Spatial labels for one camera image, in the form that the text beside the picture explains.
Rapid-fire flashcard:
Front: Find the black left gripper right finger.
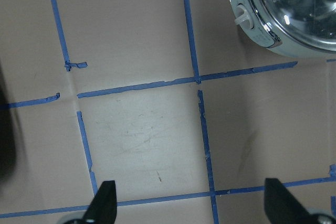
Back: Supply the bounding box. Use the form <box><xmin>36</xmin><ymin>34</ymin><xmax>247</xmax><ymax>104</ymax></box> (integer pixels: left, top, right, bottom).
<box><xmin>264</xmin><ymin>178</ymin><xmax>314</xmax><ymax>224</ymax></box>

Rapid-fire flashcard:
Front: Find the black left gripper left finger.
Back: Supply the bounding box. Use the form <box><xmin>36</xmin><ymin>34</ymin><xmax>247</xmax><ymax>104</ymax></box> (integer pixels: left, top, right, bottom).
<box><xmin>81</xmin><ymin>180</ymin><xmax>117</xmax><ymax>224</ymax></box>

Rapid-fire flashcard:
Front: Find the glass pot lid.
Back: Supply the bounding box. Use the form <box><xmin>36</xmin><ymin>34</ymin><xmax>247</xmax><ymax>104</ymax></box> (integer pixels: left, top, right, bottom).
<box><xmin>255</xmin><ymin>0</ymin><xmax>335</xmax><ymax>52</ymax></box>

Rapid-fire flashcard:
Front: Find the brown paper table mat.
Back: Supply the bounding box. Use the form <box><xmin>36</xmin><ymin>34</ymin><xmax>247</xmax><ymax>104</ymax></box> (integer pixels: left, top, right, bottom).
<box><xmin>1</xmin><ymin>0</ymin><xmax>335</xmax><ymax>223</ymax></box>

